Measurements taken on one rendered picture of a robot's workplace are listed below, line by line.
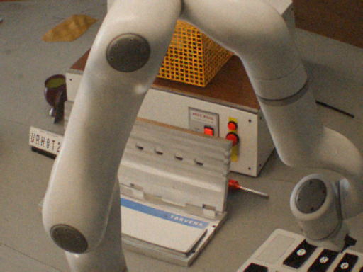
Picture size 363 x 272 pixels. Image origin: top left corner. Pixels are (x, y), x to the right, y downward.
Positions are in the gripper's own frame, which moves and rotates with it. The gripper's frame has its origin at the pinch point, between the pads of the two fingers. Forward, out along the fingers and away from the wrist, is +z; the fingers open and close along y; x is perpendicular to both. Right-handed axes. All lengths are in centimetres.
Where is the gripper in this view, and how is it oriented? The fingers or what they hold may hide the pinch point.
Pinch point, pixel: (332, 242)
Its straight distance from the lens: 161.2
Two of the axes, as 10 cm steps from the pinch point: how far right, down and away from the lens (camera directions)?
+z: 3.4, 4.0, 8.5
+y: 8.3, 2.9, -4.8
